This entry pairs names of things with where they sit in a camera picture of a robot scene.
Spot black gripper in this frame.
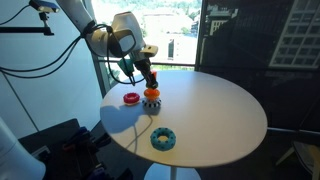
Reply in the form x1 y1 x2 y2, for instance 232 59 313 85
132 51 159 89

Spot dark green toy ring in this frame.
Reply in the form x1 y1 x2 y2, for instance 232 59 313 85
145 83 160 91

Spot orange ball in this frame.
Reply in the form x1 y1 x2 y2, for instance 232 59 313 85
143 87 161 102

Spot dark metal window handrail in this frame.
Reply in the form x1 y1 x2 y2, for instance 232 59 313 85
98 57 196 68

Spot black equipment cart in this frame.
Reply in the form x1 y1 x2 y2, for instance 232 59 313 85
17 117 134 180

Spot white chair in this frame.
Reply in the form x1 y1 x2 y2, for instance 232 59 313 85
274 139 320 180

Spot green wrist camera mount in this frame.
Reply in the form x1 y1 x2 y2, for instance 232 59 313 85
116 58 136 77

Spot tan wrist camera box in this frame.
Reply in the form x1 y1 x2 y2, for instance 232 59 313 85
139 44 160 58

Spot red toy ring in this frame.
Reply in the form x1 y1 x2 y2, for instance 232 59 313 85
122 92 142 107

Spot blue dotted toy ring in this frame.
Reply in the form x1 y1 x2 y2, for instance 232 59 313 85
149 126 177 152

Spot white table pedestal base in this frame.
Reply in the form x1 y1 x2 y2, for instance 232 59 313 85
143 162 202 180

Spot purple handled clamps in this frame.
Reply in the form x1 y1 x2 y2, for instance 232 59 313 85
61 125 113 180

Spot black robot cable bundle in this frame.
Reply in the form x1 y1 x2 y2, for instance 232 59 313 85
0 4 148 86

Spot camera on black stand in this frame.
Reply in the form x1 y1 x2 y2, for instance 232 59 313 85
0 0 61 37

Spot white rounded pedestal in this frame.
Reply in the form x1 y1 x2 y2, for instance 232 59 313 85
0 116 47 180

